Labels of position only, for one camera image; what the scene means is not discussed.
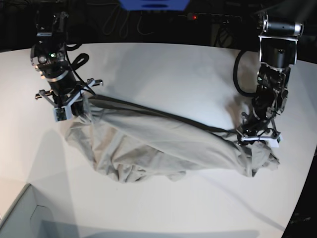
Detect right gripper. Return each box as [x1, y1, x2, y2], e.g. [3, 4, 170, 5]
[35, 78, 103, 117]

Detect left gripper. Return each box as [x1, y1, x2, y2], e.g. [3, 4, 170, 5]
[236, 117, 281, 146]

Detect beige t-shirt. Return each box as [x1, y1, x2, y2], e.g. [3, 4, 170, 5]
[64, 97, 279, 183]

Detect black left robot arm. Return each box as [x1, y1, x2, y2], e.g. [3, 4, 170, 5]
[233, 11, 304, 146]

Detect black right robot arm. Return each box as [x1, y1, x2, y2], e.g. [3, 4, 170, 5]
[30, 9, 103, 121]

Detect white power strip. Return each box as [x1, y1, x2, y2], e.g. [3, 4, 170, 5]
[186, 12, 242, 24]

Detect grey cardboard box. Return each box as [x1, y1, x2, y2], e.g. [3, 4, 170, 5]
[0, 183, 80, 238]

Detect blue plastic crate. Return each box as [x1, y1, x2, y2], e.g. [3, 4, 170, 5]
[119, 0, 190, 11]

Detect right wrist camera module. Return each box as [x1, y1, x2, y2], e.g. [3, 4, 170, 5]
[53, 106, 73, 122]

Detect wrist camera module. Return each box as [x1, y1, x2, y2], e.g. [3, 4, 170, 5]
[269, 134, 283, 148]
[53, 106, 73, 122]

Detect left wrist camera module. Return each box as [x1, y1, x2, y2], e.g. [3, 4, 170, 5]
[269, 134, 283, 148]

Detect yellowish coiled cables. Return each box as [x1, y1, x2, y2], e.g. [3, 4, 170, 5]
[103, 4, 159, 38]

